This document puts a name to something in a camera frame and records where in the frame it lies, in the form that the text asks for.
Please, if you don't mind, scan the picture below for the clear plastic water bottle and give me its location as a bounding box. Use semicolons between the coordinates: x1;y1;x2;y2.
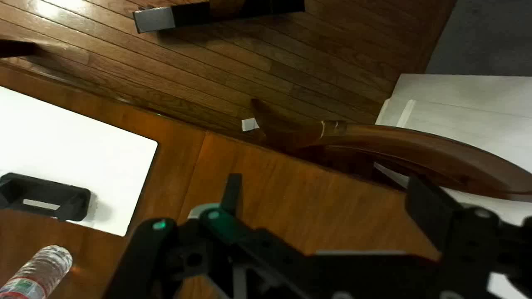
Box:
0;244;74;299

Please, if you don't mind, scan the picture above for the black rectangular holder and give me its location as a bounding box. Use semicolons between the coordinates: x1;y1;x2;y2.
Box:
0;171;91;222

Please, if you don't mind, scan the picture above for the small white floor tag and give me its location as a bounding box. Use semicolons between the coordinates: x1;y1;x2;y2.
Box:
239;116;261;133

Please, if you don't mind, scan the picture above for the white rectangular sheet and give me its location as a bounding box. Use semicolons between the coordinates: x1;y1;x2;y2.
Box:
0;85;159;239

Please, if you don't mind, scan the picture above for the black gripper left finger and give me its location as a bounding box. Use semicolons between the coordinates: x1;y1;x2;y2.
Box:
101;171;312;299

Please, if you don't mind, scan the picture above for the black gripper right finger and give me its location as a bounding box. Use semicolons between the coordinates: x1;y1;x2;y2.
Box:
404;176;532;299

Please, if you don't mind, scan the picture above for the curved-back dark wooden chair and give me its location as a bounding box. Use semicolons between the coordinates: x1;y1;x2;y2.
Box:
249;98;532;202

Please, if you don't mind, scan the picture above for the white robot base platform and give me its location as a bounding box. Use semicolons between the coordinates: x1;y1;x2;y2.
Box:
374;73;532;299

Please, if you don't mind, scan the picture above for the black furniture base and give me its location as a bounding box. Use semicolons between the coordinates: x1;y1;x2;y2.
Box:
131;0;307;35

